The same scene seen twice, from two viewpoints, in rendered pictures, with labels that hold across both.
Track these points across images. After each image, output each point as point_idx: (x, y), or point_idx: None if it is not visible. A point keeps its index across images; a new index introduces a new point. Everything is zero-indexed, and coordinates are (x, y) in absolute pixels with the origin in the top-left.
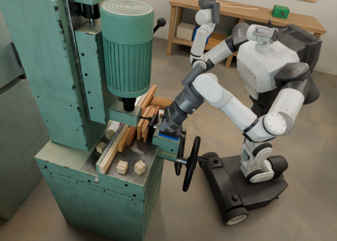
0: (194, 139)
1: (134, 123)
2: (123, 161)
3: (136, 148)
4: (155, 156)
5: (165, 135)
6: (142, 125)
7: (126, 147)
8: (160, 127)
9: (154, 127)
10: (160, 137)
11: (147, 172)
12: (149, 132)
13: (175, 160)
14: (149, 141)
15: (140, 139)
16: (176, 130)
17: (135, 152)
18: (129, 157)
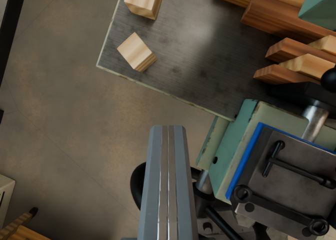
0: (266, 236)
1: None
2: None
3: (227, 46)
4: (192, 105)
5: (248, 150)
6: (328, 58)
7: (231, 12)
8: (148, 142)
9: (307, 109)
10: (245, 128)
11: (136, 78)
12: (282, 87)
13: (196, 161)
14: (254, 89)
15: (267, 60)
16: (259, 207)
17: (210, 43)
18: (189, 24)
